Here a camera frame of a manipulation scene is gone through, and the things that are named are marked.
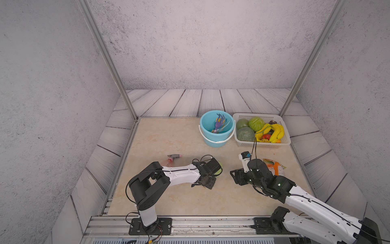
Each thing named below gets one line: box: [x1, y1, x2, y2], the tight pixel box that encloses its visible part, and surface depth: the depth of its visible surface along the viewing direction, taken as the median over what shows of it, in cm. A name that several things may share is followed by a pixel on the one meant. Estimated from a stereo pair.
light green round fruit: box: [236, 118, 249, 130], surface depth 112 cm
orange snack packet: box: [263, 158, 287, 176], surface depth 91 cm
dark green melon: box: [237, 126, 255, 142], surface depth 98 cm
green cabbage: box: [248, 116, 266, 132], surface depth 101 cm
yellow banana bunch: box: [254, 123, 285, 144], surface depth 100 cm
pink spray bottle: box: [166, 154, 183, 168], surface depth 99 cm
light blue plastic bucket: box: [199, 110, 236, 148], surface depth 101 cm
